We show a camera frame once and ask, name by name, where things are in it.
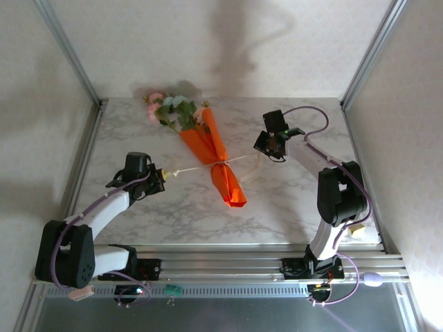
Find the aluminium mounting rail frame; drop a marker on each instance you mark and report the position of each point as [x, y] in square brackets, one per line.
[221, 266]

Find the aluminium side rail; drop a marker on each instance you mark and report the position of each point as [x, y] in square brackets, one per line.
[89, 138]
[354, 138]

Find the aluminium upright post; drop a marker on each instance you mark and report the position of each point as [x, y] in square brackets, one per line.
[69, 55]
[373, 52]

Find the orange wrapping paper sheet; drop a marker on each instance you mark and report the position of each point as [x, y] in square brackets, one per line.
[214, 155]

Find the beige fabric ribbon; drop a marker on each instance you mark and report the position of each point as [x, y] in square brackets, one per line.
[221, 162]

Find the grey metal panel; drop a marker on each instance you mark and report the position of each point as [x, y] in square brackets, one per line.
[221, 314]

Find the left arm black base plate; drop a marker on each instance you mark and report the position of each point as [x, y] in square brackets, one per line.
[149, 269]

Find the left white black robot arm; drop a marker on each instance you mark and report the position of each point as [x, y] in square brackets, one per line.
[79, 242]

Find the peach fake flower stem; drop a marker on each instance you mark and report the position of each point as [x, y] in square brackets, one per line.
[200, 114]

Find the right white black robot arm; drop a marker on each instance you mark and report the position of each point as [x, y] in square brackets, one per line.
[339, 193]

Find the green terminal connector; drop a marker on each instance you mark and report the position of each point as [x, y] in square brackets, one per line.
[173, 290]

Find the pink fake flower stem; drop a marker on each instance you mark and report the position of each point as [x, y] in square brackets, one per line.
[154, 103]

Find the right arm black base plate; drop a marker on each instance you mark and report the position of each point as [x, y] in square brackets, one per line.
[294, 268]

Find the small yellow block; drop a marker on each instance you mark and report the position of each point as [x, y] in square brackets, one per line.
[358, 231]

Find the black controller board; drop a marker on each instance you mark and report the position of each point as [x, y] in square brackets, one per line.
[320, 292]
[126, 292]

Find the small pink block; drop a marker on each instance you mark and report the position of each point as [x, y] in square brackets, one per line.
[82, 293]

